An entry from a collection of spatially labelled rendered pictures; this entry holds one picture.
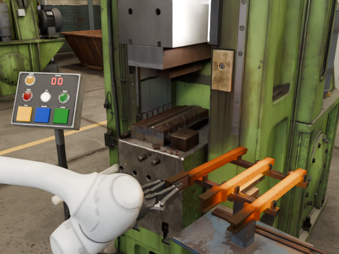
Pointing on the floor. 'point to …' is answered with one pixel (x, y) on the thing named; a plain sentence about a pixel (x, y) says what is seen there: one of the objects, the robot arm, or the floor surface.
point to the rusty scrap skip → (87, 47)
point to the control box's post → (62, 161)
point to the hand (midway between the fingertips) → (177, 182)
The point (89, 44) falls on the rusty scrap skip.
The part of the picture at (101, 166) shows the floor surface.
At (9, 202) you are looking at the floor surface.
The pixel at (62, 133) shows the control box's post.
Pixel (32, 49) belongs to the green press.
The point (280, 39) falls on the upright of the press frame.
